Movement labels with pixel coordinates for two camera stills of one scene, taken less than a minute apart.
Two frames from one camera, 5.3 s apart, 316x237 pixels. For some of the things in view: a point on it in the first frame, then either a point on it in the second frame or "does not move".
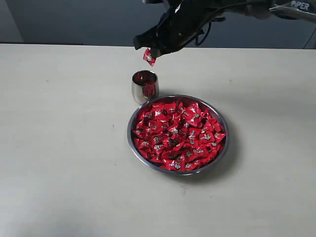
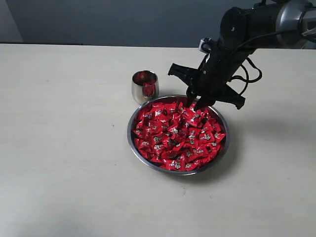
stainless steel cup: x=144 y=85 does not move
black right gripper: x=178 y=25 to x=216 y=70
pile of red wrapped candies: x=177 y=136 does not move
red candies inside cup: x=143 y=77 does not move
